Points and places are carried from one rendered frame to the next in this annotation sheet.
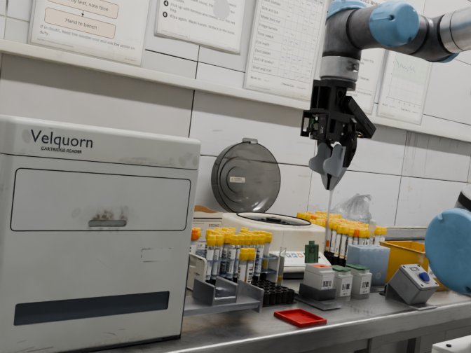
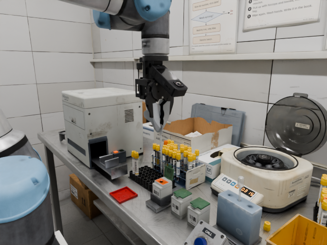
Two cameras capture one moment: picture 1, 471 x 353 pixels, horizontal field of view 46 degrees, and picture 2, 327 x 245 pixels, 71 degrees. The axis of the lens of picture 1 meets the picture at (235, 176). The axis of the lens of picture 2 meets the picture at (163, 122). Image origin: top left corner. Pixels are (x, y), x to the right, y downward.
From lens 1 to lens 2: 1.39 m
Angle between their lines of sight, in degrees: 88
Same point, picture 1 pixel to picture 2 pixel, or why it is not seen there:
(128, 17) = (226, 27)
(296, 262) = (224, 188)
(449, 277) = not seen: hidden behind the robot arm
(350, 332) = (126, 219)
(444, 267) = not seen: hidden behind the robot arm
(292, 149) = not seen: outside the picture
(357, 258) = (219, 201)
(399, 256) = (281, 236)
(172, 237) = (82, 131)
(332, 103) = (144, 73)
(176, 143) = (79, 98)
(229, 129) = (307, 85)
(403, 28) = (95, 16)
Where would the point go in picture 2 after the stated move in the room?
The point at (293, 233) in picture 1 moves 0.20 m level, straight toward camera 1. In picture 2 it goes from (237, 168) to (174, 165)
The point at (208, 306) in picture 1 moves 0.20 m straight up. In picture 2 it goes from (99, 164) to (95, 114)
